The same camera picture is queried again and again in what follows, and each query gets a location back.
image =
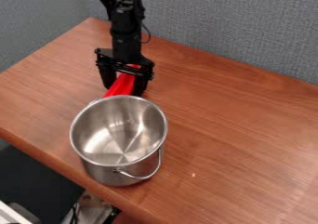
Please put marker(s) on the grey table leg bracket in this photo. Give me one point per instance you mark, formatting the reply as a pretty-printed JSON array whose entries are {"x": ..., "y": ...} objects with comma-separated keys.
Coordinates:
[{"x": 91, "y": 210}]

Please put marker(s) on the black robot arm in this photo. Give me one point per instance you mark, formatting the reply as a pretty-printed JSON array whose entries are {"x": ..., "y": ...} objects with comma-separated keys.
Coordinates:
[{"x": 126, "y": 15}]

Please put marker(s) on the white object at corner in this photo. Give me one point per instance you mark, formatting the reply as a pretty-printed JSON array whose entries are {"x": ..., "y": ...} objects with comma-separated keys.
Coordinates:
[{"x": 9, "y": 216}]

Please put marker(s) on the red plastic block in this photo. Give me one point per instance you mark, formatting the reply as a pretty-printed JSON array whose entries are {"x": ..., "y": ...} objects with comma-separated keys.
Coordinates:
[{"x": 122, "y": 86}]

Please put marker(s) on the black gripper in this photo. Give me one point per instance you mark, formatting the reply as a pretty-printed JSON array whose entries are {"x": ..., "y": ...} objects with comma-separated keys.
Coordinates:
[{"x": 123, "y": 58}]

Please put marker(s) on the stainless steel pot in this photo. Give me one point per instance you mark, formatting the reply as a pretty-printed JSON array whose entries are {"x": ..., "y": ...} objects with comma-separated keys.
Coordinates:
[{"x": 116, "y": 132}]

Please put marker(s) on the metal pot bail handle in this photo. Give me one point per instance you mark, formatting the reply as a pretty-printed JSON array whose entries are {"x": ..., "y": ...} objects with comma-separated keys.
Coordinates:
[{"x": 143, "y": 169}]

